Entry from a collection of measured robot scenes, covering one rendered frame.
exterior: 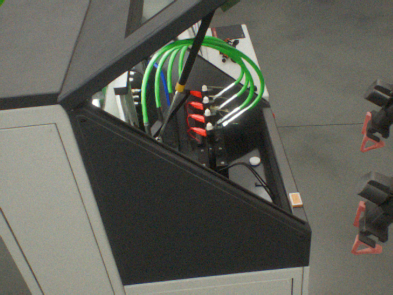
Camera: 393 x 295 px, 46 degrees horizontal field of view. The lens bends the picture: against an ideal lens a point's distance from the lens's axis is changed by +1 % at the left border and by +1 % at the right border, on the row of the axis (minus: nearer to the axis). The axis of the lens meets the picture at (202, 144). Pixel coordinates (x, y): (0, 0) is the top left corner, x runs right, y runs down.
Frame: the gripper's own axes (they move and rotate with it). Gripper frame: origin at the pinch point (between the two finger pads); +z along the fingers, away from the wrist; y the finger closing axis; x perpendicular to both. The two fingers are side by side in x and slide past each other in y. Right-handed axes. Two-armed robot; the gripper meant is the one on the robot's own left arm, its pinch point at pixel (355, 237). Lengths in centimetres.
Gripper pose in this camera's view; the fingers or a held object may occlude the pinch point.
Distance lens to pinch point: 133.9
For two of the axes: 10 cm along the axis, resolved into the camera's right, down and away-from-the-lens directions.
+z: -3.5, 6.4, 6.8
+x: 8.8, 4.7, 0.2
